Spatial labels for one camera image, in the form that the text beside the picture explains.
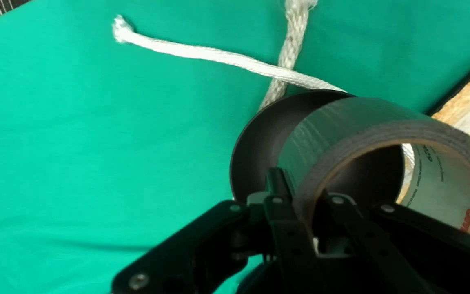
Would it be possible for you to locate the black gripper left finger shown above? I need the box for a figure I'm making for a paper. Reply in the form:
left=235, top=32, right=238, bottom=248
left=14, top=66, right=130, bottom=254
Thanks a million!
left=111, top=166, right=329, bottom=294

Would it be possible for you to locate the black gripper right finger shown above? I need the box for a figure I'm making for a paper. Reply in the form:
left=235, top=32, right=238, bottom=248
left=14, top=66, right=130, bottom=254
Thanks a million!
left=320, top=191, right=470, bottom=294

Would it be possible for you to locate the grey duct tape roll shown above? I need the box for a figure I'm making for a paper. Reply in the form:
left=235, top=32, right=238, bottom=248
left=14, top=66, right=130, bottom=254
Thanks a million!
left=277, top=96, right=470, bottom=241

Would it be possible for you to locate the green table cloth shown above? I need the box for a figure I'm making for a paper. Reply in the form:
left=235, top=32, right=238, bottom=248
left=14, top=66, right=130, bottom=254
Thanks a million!
left=0, top=0, right=470, bottom=294

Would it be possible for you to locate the white rope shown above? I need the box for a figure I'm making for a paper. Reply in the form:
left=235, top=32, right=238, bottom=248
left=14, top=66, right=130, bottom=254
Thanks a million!
left=111, top=0, right=351, bottom=111

